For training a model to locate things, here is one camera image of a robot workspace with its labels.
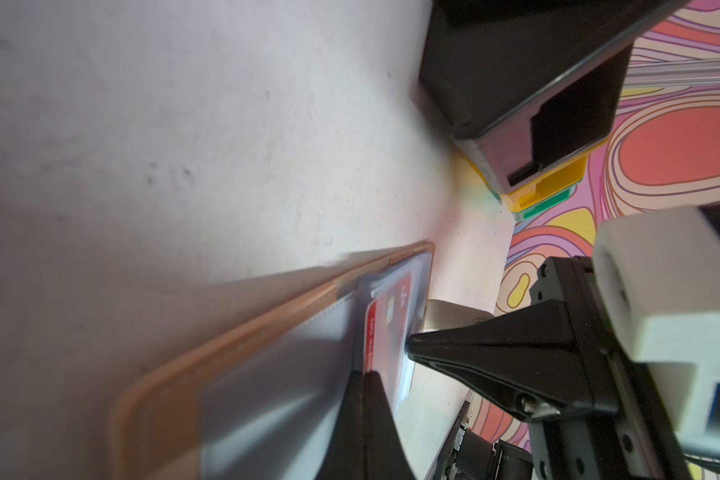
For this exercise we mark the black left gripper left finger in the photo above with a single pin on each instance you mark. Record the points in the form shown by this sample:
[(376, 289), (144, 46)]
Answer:
[(346, 453)]

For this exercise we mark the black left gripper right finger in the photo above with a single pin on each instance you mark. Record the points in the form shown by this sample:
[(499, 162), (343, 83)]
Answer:
[(384, 455)]

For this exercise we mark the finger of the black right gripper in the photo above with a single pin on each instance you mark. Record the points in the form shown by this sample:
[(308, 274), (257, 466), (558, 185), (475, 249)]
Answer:
[(543, 328), (534, 395)]

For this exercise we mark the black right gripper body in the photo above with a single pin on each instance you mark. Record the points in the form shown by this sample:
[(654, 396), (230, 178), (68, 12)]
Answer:
[(619, 430)]

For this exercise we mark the tan leather card holder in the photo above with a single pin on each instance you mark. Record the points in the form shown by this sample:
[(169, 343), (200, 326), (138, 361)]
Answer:
[(261, 400)]

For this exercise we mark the red credit card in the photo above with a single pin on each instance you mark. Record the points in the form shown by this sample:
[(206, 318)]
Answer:
[(386, 321)]

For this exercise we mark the green plastic bin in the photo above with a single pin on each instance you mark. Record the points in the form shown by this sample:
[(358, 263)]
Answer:
[(527, 205)]

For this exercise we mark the yellow plastic bin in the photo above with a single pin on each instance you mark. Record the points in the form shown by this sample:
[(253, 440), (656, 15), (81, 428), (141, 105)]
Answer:
[(571, 172)]

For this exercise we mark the black plastic bin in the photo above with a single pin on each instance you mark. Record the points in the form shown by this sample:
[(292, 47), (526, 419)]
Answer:
[(528, 85)]

